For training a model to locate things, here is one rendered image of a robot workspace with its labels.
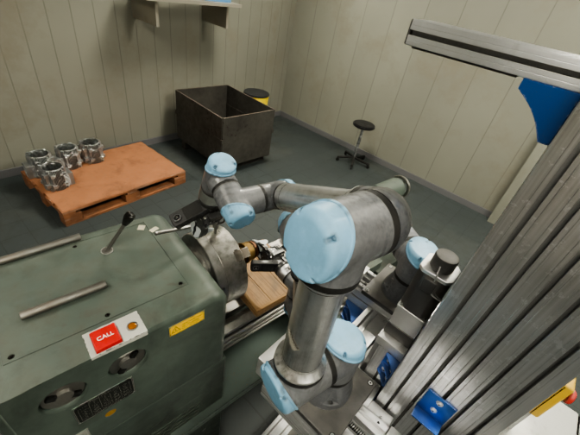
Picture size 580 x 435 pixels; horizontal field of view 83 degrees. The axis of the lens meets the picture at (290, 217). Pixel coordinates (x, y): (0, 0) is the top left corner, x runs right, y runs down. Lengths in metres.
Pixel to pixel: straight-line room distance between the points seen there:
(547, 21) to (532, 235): 3.86
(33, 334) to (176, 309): 0.33
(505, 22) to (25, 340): 4.50
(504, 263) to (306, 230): 0.40
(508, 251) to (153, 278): 0.92
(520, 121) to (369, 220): 4.09
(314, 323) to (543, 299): 0.41
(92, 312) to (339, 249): 0.77
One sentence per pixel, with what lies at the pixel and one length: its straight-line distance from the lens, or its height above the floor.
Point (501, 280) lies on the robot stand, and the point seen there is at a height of 1.66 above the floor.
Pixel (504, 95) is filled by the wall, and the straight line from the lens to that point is 4.52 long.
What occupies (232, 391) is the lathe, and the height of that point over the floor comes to 0.54.
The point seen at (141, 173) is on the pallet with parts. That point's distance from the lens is 3.77.
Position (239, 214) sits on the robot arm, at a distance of 0.79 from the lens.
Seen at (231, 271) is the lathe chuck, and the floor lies 1.17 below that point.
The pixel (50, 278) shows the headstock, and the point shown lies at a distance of 1.18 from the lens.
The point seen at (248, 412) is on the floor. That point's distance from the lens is 2.23.
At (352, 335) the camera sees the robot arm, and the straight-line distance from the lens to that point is 0.86.
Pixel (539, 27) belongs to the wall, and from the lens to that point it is 4.47.
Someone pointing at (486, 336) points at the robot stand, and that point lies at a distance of 0.83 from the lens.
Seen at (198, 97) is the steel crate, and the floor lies 0.60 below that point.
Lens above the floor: 2.06
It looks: 36 degrees down
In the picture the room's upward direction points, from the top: 11 degrees clockwise
